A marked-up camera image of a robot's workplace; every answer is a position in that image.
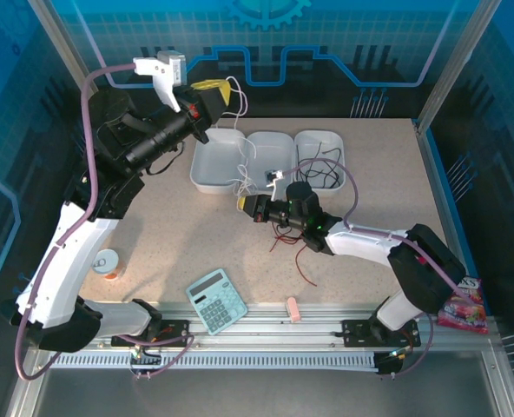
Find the thin white cable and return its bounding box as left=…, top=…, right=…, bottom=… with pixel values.
left=221, top=76, right=258, bottom=201
left=232, top=162, right=259, bottom=197

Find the white plastic tray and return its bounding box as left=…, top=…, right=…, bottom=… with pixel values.
left=241, top=130, right=295, bottom=201
left=293, top=129, right=347, bottom=198
left=189, top=126, right=247, bottom=195

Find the teal desk calculator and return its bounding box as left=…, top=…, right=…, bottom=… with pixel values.
left=184, top=268, right=249, bottom=337

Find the small pink eraser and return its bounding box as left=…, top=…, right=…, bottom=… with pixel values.
left=286, top=296, right=303, bottom=324

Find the white lid orange can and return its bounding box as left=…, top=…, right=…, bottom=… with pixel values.
left=91, top=248, right=124, bottom=282

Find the blue table edge strip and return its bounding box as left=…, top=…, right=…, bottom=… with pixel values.
left=421, top=125, right=478, bottom=279

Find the grey metal panel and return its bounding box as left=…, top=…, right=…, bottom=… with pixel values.
left=20, top=349, right=514, bottom=417

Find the pink purple snack packet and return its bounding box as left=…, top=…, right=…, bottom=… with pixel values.
left=437, top=277, right=490, bottom=335

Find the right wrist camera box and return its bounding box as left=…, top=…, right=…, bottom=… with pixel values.
left=263, top=169, right=289, bottom=202

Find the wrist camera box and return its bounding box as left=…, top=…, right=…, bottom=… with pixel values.
left=263, top=169, right=289, bottom=202
left=133, top=50, right=189, bottom=115

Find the thin red cable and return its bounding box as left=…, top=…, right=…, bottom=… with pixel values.
left=294, top=242, right=319, bottom=288
left=268, top=225, right=304, bottom=254

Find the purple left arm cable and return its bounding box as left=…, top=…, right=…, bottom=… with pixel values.
left=16, top=63, right=194, bottom=382

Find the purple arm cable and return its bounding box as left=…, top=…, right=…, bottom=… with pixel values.
left=16, top=63, right=194, bottom=382
left=280, top=158, right=478, bottom=380

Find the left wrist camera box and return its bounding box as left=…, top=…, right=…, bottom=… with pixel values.
left=133, top=50, right=189, bottom=115

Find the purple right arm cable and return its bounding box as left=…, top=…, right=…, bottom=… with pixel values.
left=280, top=158, right=478, bottom=380

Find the thin black gripper wire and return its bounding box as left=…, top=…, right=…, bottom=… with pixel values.
left=145, top=141, right=185, bottom=177

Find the aluminium frame post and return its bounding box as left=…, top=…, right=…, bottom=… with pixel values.
left=414, top=0, right=504, bottom=136
left=25, top=0, right=122, bottom=135

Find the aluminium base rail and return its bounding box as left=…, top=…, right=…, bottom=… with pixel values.
left=76, top=301, right=499, bottom=351

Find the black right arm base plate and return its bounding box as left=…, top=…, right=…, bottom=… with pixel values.
left=341, top=318, right=422, bottom=348

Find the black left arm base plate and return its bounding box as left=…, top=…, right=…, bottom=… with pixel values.
left=109, top=319, right=192, bottom=348

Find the white slotted cable duct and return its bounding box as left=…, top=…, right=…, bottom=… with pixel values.
left=48, top=350, right=379, bottom=371

